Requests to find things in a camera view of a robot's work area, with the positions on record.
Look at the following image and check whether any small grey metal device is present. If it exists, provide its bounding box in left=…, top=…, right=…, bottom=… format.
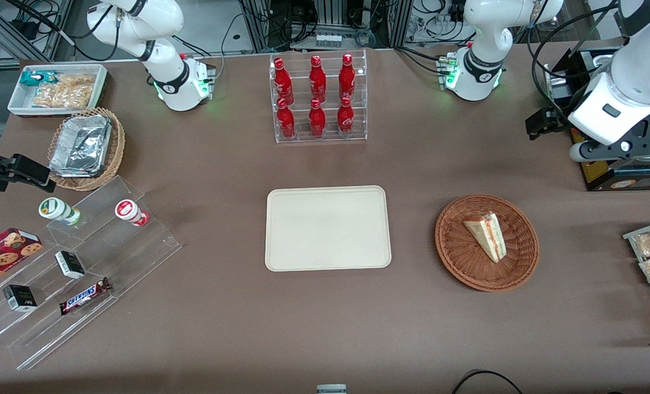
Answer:
left=544, top=63, right=570, bottom=103

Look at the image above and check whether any aluminium frame rack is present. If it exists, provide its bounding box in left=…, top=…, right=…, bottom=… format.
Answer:
left=237, top=0, right=414, bottom=51

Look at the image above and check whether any aluminium foil container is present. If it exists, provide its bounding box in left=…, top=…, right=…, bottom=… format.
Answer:
left=49, top=114, right=112, bottom=177

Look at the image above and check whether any small black green box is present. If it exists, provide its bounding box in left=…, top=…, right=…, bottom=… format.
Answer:
left=3, top=285, right=38, bottom=312

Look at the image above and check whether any red cola bottle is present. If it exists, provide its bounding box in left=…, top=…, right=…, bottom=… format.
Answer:
left=309, top=55, right=327, bottom=103
left=339, top=54, right=356, bottom=102
left=273, top=57, right=295, bottom=105
left=309, top=98, right=327, bottom=137
left=337, top=97, right=355, bottom=136
left=277, top=98, right=296, bottom=139

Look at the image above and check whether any tray of packaged snacks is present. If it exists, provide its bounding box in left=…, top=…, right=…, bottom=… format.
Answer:
left=623, top=218, right=650, bottom=334

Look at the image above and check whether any clear acrylic stepped stand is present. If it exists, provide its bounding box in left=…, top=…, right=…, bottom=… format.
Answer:
left=0, top=175, right=183, bottom=371

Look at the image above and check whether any triangular sandwich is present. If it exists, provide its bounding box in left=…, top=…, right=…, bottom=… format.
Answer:
left=463, top=212, right=507, bottom=264

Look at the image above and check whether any clear acrylic bottle rack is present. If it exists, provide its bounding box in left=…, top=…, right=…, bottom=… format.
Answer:
left=270, top=49, right=368, bottom=144

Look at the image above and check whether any round brown wicker basket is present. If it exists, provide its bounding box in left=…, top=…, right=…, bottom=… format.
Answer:
left=435, top=194, right=539, bottom=292

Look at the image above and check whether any red cookie box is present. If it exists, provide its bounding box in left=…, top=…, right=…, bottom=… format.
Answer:
left=0, top=228, right=44, bottom=292

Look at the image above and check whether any oval light wicker basket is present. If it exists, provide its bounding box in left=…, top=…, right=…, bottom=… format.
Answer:
left=47, top=107, right=126, bottom=192

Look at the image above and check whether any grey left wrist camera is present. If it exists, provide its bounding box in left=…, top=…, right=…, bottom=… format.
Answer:
left=570, top=138, right=650, bottom=163

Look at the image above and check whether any snickers chocolate bar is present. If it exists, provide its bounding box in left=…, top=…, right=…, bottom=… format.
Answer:
left=59, top=277, right=112, bottom=316

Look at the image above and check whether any green lid yogurt cup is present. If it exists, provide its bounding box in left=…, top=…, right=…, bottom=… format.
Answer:
left=38, top=197, right=82, bottom=227

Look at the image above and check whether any black floor cable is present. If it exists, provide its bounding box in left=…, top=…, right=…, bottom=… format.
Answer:
left=451, top=370, right=525, bottom=394

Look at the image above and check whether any red lid yogurt cup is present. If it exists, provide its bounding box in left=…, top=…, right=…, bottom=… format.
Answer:
left=114, top=199, right=149, bottom=227

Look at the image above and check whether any clear bag of crackers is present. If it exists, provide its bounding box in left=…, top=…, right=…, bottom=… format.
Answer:
left=32, top=74, right=96, bottom=108

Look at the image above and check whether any small black white box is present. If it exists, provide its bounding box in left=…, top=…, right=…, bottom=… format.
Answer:
left=55, top=251, right=86, bottom=280

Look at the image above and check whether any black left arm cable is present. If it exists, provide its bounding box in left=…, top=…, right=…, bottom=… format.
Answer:
left=526, top=0, right=632, bottom=118

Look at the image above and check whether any black hot food display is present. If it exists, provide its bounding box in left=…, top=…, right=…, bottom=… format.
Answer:
left=544, top=47, right=650, bottom=192

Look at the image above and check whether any white rectangular snack bin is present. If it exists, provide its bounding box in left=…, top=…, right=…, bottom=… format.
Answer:
left=7, top=63, right=109, bottom=118

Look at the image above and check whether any teal snack packet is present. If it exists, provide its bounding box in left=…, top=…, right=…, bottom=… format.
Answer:
left=20, top=70, right=57, bottom=87

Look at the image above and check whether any beige plastic tray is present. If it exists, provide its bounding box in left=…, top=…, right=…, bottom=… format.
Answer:
left=265, top=186, right=392, bottom=272

